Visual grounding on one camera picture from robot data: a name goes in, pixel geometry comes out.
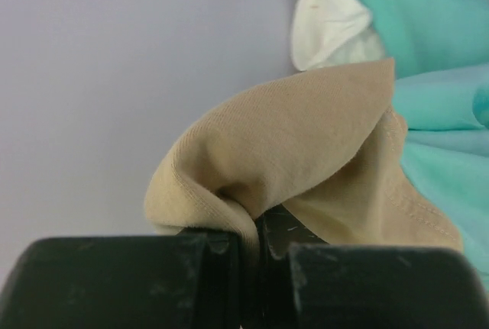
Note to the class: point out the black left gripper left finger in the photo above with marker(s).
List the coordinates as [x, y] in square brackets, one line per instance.
[189, 280]

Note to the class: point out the beige t-shirt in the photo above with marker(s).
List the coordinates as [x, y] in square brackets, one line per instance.
[325, 144]

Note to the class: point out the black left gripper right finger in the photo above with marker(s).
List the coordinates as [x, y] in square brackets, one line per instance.
[306, 283]

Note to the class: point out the teal t-shirt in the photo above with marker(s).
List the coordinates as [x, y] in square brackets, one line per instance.
[440, 48]

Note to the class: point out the white t-shirt in bin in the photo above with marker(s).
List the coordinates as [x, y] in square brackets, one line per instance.
[333, 32]

